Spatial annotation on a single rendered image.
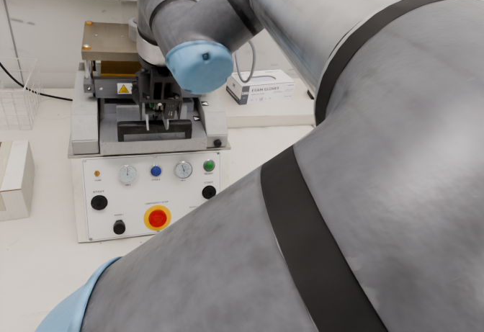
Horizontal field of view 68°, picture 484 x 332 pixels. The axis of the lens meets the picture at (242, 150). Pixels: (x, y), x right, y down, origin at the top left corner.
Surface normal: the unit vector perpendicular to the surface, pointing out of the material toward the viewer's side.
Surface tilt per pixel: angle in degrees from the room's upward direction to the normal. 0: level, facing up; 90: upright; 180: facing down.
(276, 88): 87
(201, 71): 110
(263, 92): 90
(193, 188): 65
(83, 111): 0
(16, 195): 90
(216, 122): 41
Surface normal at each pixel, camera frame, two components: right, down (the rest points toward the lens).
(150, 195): 0.32, 0.20
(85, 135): 0.30, -0.22
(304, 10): -0.80, -0.42
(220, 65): 0.42, 0.80
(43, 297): 0.14, -0.80
